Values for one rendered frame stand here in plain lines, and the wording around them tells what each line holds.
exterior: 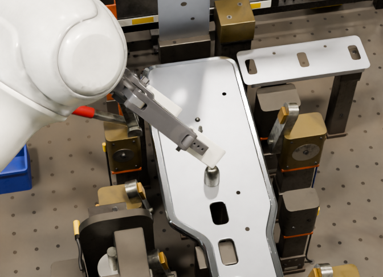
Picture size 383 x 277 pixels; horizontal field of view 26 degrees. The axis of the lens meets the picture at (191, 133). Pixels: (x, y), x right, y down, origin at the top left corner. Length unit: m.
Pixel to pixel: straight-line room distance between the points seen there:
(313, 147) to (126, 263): 0.54
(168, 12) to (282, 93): 0.31
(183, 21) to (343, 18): 0.67
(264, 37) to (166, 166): 0.74
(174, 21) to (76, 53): 1.13
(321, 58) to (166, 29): 0.36
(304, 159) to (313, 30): 0.67
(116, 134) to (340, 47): 0.57
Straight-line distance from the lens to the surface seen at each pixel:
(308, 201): 1.69
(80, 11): 0.78
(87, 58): 0.77
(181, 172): 1.70
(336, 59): 1.91
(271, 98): 1.84
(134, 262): 1.39
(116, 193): 1.60
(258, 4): 1.98
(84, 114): 1.64
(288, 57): 1.90
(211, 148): 1.08
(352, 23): 2.41
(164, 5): 1.84
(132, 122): 1.66
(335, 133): 2.14
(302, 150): 1.75
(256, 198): 1.67
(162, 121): 1.02
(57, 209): 2.03
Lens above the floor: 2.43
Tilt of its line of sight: 54 degrees down
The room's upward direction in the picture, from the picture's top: straight up
